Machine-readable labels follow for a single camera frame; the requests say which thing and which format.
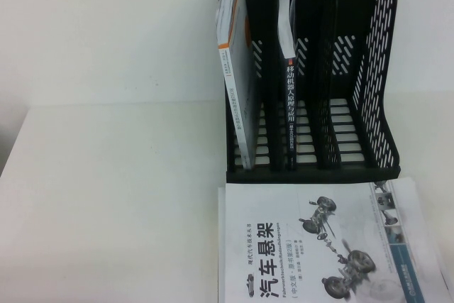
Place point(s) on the dark mobile robot book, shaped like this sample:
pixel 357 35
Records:
pixel 291 104

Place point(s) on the white book with orange spine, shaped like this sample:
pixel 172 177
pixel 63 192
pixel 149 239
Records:
pixel 239 69

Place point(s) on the white car suspension book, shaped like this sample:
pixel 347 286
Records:
pixel 319 246

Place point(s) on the black plastic book stand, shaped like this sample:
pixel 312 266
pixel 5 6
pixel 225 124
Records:
pixel 337 33

